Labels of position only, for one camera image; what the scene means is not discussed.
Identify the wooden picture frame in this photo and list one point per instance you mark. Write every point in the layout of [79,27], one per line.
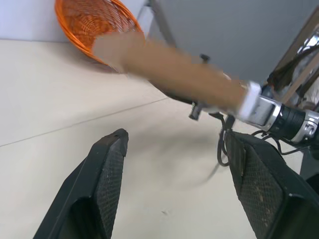
[179,74]

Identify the grey partition panel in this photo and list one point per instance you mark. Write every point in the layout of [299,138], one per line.
[224,27]

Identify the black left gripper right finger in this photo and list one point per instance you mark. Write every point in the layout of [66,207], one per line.
[269,189]

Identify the orange wicker basket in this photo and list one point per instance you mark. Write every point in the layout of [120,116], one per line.
[92,25]

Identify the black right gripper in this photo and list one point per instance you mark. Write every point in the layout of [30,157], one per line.
[199,109]

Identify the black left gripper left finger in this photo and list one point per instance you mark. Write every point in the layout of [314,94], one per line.
[94,189]

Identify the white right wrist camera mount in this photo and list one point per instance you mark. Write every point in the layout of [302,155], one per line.
[251,100]

